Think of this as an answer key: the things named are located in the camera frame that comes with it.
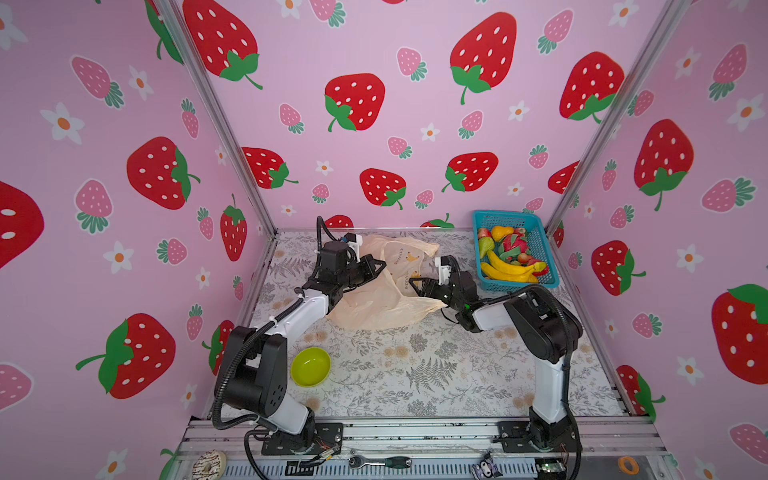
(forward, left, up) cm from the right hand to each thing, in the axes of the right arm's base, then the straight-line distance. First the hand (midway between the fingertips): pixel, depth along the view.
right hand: (413, 280), depth 95 cm
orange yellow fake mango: (+28, -31, -3) cm, 42 cm away
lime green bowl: (-29, +27, -6) cm, 40 cm away
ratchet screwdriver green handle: (-48, 0, -8) cm, 49 cm away
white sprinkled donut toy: (-54, +43, -6) cm, 70 cm away
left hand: (-3, +7, +11) cm, 14 cm away
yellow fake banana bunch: (+8, -30, -2) cm, 32 cm away
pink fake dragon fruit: (+20, -34, 0) cm, 40 cm away
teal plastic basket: (+23, -44, -3) cm, 50 cm away
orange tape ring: (-42, -56, -11) cm, 70 cm away
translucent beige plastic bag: (-12, +6, +5) cm, 14 cm away
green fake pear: (+23, -26, -4) cm, 35 cm away
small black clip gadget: (-47, -21, -7) cm, 52 cm away
